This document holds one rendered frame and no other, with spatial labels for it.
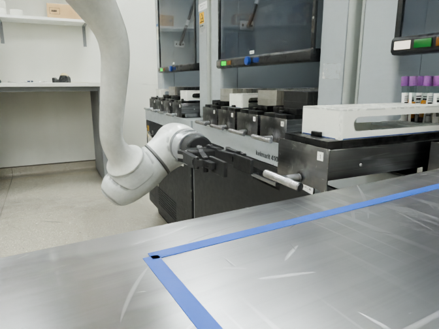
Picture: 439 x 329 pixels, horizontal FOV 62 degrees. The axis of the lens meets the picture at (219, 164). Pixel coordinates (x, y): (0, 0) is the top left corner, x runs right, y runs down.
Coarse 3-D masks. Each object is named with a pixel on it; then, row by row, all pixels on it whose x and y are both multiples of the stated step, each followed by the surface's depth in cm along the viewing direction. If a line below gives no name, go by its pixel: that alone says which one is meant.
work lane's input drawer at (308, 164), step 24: (288, 144) 64; (312, 144) 59; (336, 144) 57; (360, 144) 59; (384, 144) 61; (408, 144) 63; (288, 168) 65; (312, 168) 59; (336, 168) 57; (360, 168) 59; (384, 168) 61; (408, 168) 64
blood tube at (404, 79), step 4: (404, 76) 74; (408, 76) 74; (404, 80) 74; (408, 80) 74; (404, 84) 74; (408, 84) 74; (404, 88) 75; (404, 92) 75; (404, 96) 75; (404, 100) 75; (400, 116) 76; (404, 116) 76; (400, 120) 76; (404, 120) 76
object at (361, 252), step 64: (384, 192) 29; (64, 256) 19; (128, 256) 19; (192, 256) 19; (256, 256) 19; (320, 256) 19; (384, 256) 19; (0, 320) 14; (64, 320) 14; (128, 320) 14; (192, 320) 14; (256, 320) 14; (320, 320) 14; (384, 320) 14
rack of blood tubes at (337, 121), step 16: (304, 112) 65; (320, 112) 61; (336, 112) 58; (352, 112) 58; (368, 112) 60; (384, 112) 61; (400, 112) 63; (416, 112) 65; (432, 112) 67; (304, 128) 66; (320, 128) 62; (336, 128) 58; (352, 128) 59; (368, 128) 74; (384, 128) 76; (400, 128) 64; (416, 128) 66; (432, 128) 67
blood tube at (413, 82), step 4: (412, 76) 72; (416, 76) 72; (412, 80) 73; (416, 80) 72; (412, 84) 73; (416, 84) 73; (412, 88) 73; (416, 88) 73; (412, 92) 73; (412, 96) 73; (412, 100) 73; (408, 116) 74; (412, 116) 74; (408, 120) 75; (412, 120) 74
